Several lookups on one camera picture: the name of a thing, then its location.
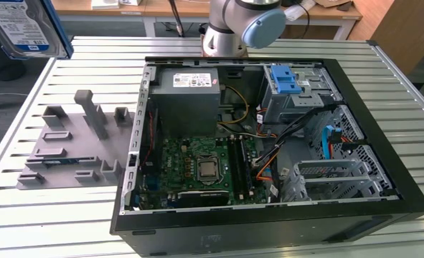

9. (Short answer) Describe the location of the blue data wire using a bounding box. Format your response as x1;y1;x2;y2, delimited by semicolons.
321;125;343;162

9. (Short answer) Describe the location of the hard disk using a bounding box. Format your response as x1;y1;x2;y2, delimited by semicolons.
0;0;75;60

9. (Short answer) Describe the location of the grey metal disk bay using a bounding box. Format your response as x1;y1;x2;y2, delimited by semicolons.
282;158;392;202

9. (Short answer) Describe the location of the grey power supply unit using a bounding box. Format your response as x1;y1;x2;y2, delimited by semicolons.
150;67;223;138

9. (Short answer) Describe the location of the green motherboard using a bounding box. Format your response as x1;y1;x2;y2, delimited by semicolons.
136;135;270;209

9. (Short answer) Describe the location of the silver CPU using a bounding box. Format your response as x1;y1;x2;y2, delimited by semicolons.
196;161;219;178

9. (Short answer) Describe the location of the installed RAM stick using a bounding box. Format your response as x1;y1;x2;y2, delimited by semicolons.
240;137;256;198

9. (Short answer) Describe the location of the grey metal drive cage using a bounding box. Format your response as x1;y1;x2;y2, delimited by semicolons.
260;64;344;126

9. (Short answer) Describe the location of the black graphics card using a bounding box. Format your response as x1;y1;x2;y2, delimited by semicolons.
175;189;231;207

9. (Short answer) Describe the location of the grey parts rack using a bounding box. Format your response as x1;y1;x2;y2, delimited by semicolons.
15;90;136;191

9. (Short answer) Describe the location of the black open PC case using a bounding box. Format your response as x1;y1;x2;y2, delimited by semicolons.
110;55;424;257

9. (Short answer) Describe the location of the wooden desk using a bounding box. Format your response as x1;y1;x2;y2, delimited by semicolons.
52;0;363;41

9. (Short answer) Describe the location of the brown cardboard piece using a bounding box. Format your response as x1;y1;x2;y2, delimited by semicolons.
313;0;352;12

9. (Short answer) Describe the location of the black mesh waste basket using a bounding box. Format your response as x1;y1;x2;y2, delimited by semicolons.
0;25;28;81

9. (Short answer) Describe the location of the wooden cabinet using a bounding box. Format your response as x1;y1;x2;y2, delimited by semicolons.
347;0;424;76

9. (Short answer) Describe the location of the yellow wire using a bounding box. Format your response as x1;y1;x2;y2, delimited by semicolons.
216;84;251;126

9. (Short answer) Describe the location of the black cable bundle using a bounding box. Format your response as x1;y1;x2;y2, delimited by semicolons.
256;103;337;164

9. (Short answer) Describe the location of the orange wire bundle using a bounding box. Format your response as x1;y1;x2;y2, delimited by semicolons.
256;154;280;185

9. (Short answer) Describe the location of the blue plastic drive bracket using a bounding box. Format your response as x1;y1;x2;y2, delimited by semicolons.
270;65;306;94

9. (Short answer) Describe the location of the black power plug wire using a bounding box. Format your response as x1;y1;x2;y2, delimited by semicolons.
340;137;367;151

